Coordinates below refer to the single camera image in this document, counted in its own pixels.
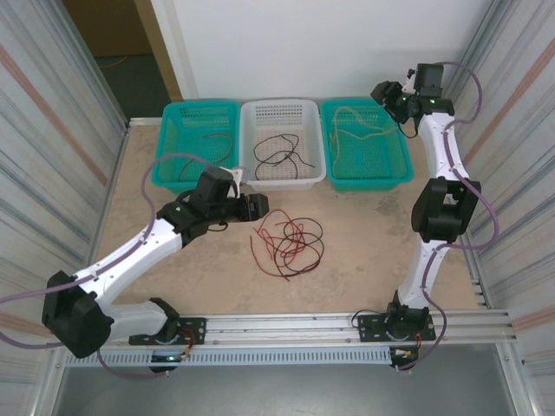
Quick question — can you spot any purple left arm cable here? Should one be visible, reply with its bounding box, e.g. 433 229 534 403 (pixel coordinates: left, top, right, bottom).
0 152 225 381

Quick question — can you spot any teal plastic basket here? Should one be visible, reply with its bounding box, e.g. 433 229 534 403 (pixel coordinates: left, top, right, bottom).
319 98 415 192
150 100 242 195

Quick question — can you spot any thin yellow cable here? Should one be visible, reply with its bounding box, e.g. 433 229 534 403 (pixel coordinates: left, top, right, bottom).
331 106 369 131
329 123 400 172

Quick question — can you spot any white plastic basket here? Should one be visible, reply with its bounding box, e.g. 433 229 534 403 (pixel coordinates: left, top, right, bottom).
238 98 327 192

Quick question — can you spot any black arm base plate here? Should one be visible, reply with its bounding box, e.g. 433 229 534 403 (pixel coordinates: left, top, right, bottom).
357 312 436 344
128 317 207 347

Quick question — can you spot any black controller board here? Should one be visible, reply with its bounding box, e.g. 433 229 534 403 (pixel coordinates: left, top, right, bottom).
148 351 192 374
388 346 421 373

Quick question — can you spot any grey slotted cable duct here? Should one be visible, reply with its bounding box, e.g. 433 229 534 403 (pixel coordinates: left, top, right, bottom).
63 348 394 368

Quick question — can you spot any orange floor cable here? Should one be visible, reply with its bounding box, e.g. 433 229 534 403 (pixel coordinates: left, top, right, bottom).
97 55 131 70

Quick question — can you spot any beige door frame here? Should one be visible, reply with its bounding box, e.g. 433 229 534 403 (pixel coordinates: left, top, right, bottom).
133 0 186 103

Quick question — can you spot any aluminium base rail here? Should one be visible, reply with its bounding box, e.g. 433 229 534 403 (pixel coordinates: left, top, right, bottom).
55 308 518 348

